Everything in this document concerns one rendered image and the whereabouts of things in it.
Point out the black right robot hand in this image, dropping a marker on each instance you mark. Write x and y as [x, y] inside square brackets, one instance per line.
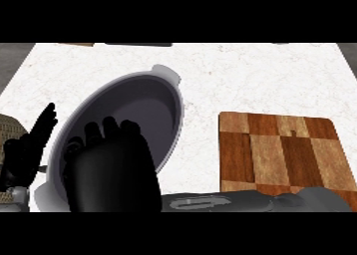
[114, 172]

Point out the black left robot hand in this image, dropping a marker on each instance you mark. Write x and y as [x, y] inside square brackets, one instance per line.
[25, 156]

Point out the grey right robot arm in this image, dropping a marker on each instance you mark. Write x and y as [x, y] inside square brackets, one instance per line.
[256, 202]

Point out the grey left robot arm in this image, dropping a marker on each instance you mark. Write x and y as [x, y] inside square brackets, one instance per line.
[20, 199]

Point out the large grey pot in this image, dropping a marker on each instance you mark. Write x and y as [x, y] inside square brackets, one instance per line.
[148, 99]

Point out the checkered wooden cutting board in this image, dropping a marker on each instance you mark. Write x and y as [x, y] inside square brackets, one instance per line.
[285, 156]

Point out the tan wicker basket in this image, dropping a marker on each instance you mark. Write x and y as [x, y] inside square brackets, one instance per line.
[3, 132]

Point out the flat brown wooden object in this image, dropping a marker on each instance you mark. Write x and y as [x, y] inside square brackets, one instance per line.
[78, 44]

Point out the flat dark grey object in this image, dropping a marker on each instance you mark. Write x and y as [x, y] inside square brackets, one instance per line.
[137, 44]

